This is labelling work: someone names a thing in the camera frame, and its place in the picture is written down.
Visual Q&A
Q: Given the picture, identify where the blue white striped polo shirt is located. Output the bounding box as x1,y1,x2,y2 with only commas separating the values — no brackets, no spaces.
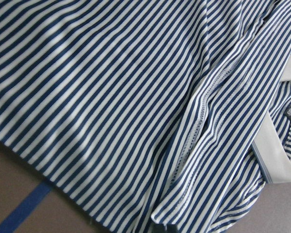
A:
0,0,291,233

